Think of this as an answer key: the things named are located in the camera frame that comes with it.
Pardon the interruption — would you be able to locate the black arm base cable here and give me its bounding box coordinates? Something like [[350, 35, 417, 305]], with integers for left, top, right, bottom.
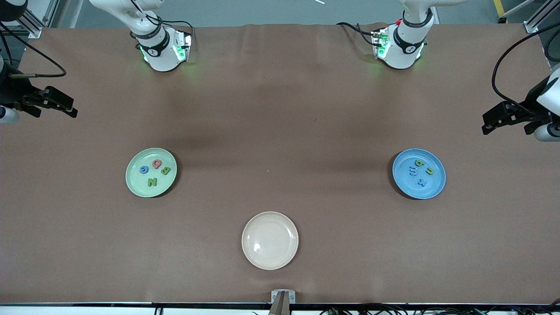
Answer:
[[336, 21, 378, 46], [149, 13, 195, 32]]

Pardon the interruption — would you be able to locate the black cable bundle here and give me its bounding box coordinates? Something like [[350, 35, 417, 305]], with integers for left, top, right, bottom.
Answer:
[[319, 300, 560, 315]]

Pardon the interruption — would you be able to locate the beige plate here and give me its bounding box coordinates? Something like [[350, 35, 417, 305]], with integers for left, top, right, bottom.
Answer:
[[241, 212, 299, 270]]

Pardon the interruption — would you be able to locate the light green plate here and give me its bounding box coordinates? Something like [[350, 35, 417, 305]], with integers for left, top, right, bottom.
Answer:
[[126, 148, 178, 198]]

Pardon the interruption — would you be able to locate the black right arm base cable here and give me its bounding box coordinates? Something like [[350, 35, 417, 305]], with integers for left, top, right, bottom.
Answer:
[[149, 13, 195, 32]]

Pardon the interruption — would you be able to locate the black left arm base cable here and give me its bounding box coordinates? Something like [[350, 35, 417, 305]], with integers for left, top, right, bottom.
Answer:
[[336, 21, 378, 46]]

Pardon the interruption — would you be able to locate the brown table cover cloth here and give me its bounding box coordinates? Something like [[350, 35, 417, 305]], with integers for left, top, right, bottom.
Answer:
[[0, 23, 560, 305]]

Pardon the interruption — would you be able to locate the blue plate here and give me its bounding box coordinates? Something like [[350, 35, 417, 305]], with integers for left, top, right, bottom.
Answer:
[[392, 148, 447, 200]]

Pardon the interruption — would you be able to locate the aluminium frame profile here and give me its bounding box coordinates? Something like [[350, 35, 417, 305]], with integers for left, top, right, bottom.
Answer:
[[0, 0, 60, 39], [523, 0, 560, 34]]

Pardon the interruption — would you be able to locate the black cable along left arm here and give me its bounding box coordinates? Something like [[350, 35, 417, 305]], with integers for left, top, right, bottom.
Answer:
[[491, 22, 560, 116]]

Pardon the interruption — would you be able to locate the black cable along right arm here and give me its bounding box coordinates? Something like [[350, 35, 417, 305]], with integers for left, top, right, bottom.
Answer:
[[0, 21, 67, 79]]

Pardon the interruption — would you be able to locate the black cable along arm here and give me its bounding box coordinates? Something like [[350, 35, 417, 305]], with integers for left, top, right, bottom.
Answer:
[[491, 22, 560, 116], [0, 21, 67, 79]]

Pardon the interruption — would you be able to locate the brown tapered pole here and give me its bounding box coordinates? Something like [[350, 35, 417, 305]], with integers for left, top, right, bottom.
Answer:
[[268, 292, 287, 315]]

